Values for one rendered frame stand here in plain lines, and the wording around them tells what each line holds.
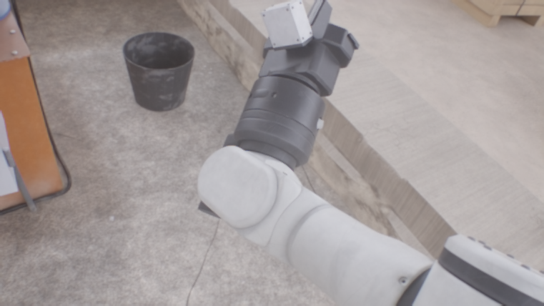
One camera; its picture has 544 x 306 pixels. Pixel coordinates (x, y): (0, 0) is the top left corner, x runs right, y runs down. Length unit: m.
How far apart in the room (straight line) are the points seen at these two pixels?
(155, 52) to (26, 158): 0.88
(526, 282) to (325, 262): 0.15
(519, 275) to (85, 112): 1.96
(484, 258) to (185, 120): 1.82
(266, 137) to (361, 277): 0.18
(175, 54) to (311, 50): 1.70
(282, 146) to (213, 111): 1.64
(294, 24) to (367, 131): 1.19
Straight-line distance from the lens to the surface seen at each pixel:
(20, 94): 1.42
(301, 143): 0.42
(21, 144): 1.54
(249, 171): 0.37
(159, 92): 1.93
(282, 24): 0.46
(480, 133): 1.91
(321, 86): 0.46
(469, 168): 1.69
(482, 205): 1.58
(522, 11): 3.22
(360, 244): 0.32
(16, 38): 1.43
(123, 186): 1.71
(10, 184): 0.88
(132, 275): 1.49
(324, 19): 0.53
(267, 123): 0.41
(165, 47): 2.14
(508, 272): 0.23
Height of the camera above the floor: 1.31
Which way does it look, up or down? 44 degrees down
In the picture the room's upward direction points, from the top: 14 degrees clockwise
